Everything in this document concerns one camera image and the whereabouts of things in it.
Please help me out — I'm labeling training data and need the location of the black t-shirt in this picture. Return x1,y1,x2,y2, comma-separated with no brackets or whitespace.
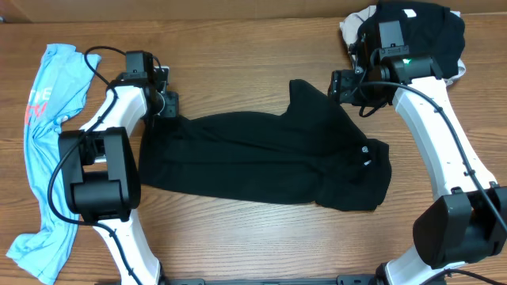
139,79,392,211

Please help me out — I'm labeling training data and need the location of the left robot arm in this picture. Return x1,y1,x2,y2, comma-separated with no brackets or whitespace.
48,51,179,284

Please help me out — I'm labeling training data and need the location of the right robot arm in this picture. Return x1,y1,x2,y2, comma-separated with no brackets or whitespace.
328,21,506,284

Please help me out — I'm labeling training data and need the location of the folded beige garment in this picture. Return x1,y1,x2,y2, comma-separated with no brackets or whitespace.
339,5,467,86

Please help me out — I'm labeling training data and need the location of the folded black shirt on pile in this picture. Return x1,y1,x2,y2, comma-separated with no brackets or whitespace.
354,1,465,79

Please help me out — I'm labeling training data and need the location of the light blue cloth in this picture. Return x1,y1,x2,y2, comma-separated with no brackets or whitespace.
6,44,101,284

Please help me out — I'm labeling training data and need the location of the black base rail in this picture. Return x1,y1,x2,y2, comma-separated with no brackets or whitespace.
156,274,383,285

